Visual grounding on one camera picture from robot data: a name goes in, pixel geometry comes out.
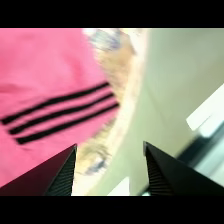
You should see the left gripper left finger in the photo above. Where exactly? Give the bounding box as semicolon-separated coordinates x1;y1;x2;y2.
0;143;78;197

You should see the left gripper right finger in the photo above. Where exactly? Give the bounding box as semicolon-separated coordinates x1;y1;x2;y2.
143;140;224;197

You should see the pink garment with black stripes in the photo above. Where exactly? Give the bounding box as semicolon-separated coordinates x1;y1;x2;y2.
0;27;120;188

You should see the beige patterned garment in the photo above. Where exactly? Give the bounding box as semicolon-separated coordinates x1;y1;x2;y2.
71;27;150;196

